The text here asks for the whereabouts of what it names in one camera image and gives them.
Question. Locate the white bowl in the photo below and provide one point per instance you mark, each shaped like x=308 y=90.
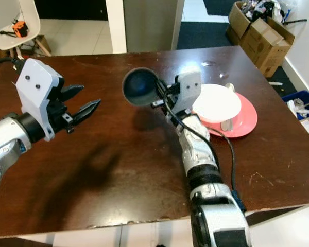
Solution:
x=219 y=103

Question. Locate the large printed cardboard box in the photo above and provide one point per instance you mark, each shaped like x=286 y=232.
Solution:
x=265 y=43

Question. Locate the blue bin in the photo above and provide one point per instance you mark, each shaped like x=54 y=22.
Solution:
x=298 y=96

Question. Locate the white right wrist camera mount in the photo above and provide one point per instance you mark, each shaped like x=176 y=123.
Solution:
x=190 y=87

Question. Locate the black bowl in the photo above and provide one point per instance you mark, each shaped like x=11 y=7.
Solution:
x=138 y=87

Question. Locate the dark floor mat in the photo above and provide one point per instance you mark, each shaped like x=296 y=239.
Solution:
x=201 y=33

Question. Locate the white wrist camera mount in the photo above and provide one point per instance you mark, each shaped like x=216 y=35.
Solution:
x=36 y=85
x=190 y=87

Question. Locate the pink plate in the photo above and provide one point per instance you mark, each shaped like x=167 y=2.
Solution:
x=244 y=121

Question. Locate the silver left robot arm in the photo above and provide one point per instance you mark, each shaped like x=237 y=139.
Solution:
x=5 y=146

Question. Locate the orange tool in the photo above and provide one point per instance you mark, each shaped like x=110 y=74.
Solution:
x=20 y=28

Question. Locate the open cardboard box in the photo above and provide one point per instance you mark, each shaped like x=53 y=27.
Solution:
x=237 y=18

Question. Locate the white plastic chair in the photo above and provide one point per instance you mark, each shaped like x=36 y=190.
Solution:
x=28 y=18

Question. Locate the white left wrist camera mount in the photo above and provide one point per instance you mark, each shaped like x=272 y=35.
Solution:
x=36 y=85

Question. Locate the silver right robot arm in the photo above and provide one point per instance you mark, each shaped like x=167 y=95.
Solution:
x=201 y=154

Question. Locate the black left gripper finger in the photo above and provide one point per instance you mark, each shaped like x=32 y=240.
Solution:
x=72 y=92
x=86 y=109

